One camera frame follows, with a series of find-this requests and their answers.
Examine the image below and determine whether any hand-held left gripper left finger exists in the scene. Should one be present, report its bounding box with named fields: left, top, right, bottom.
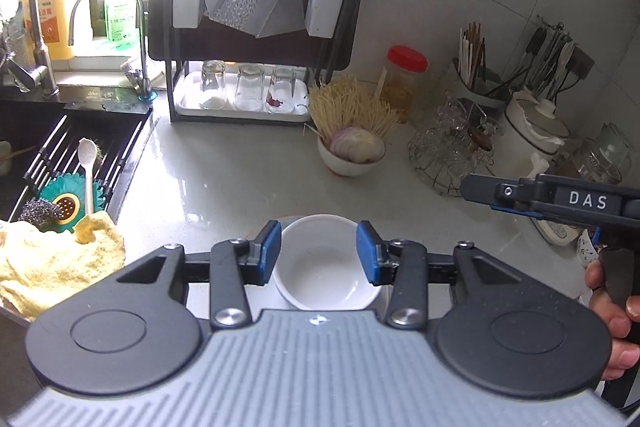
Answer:
left=116, top=220, right=283, bottom=332

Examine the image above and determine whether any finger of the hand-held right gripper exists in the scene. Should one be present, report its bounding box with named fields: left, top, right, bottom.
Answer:
left=460, top=173, right=540, bottom=214

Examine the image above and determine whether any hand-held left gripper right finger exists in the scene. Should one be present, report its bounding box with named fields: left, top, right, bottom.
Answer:
left=355, top=220, right=524, bottom=329

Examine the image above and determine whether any white ceramic bowl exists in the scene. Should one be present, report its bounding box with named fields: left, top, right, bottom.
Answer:
left=271, top=214, right=383, bottom=312

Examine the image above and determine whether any person's right hand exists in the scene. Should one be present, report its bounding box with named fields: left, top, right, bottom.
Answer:
left=585, top=258, right=640, bottom=383

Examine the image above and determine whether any glass kettle with cream base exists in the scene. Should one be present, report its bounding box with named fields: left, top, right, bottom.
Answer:
left=530, top=122, right=633, bottom=248

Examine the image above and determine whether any white electric pot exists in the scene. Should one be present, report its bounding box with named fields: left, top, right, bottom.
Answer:
left=487, top=89, right=571, bottom=180

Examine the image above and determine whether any white bowl with brown foot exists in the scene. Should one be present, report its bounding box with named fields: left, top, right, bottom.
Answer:
left=317, top=134, right=386, bottom=178

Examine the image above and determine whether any green chopstick holder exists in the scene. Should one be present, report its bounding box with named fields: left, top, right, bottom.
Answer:
left=452, top=57, right=516, bottom=108

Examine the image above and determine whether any halved onion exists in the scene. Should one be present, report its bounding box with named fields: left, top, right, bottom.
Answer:
left=331, top=127, right=386, bottom=164

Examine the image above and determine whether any red lid glass jar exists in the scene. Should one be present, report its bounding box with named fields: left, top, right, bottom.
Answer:
left=379, top=45, right=429, bottom=120

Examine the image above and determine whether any bundle of chopsticks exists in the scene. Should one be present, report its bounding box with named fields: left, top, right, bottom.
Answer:
left=459, top=22, right=488, bottom=90

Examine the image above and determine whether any hanging kitchen utensils rack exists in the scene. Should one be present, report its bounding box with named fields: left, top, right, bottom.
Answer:
left=500, top=14, right=576, bottom=102

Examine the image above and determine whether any white drip tray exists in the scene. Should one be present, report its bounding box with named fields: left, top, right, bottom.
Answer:
left=174, top=72, right=311, bottom=122

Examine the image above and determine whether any clear glass with red print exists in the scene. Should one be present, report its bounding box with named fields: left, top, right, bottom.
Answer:
left=267, top=66, right=297, bottom=112

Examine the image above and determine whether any clear drinking glass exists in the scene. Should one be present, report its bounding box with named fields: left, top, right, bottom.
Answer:
left=199, top=60, right=227, bottom=110
left=234, top=63, right=265, bottom=112

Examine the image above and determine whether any black sink drying rack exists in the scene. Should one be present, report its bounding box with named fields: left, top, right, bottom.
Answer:
left=15, top=112, right=151, bottom=228

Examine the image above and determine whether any white ceramic spoon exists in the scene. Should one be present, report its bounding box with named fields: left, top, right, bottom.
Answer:
left=77, top=138, right=98, bottom=215

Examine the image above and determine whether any black dish rack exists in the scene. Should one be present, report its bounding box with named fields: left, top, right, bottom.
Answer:
left=165, top=0, right=368, bottom=125

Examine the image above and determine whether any teal sunflower scrubber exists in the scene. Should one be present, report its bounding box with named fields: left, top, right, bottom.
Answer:
left=39, top=173, right=108, bottom=235

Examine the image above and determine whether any yellow dish cloth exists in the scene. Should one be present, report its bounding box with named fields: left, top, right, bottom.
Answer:
left=0, top=212, right=126, bottom=323

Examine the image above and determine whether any slim gooseneck faucet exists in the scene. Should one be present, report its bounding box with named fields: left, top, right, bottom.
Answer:
left=68, top=0, right=153, bottom=100

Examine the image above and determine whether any steel wool scourer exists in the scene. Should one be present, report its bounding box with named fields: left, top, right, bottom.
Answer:
left=19, top=199, right=65, bottom=225

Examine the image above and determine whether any white utensil caddy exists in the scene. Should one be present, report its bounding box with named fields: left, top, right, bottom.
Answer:
left=305, top=0, right=346, bottom=38
left=172, top=0, right=206, bottom=29

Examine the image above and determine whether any green detergent bottle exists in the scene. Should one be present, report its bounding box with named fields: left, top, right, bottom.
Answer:
left=104, top=0, right=141, bottom=42

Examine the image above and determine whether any yellow detergent bottle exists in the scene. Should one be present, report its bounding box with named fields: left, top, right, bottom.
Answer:
left=20, top=0, right=86, bottom=60

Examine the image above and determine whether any large steel faucet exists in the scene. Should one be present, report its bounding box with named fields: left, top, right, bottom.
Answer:
left=0, top=0, right=60, bottom=100

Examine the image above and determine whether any wire basket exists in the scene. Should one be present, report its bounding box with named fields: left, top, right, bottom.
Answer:
left=407, top=127, right=493, bottom=198

